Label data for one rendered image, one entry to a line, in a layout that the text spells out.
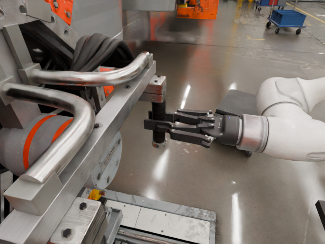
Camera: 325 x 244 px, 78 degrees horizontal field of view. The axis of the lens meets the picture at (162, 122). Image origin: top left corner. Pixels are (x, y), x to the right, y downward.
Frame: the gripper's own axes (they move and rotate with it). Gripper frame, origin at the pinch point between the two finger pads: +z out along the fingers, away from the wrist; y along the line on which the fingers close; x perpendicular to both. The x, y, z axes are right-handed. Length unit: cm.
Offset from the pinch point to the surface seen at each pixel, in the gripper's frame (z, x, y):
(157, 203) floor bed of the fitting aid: 6, -75, 20
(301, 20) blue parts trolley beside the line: -204, -53, 508
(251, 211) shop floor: -49, -83, 33
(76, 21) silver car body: 35.5, 18.5, 26.1
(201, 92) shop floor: -9, -83, 178
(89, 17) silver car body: 35, 18, 35
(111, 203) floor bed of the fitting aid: 33, -75, 15
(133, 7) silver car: 85, -3, 223
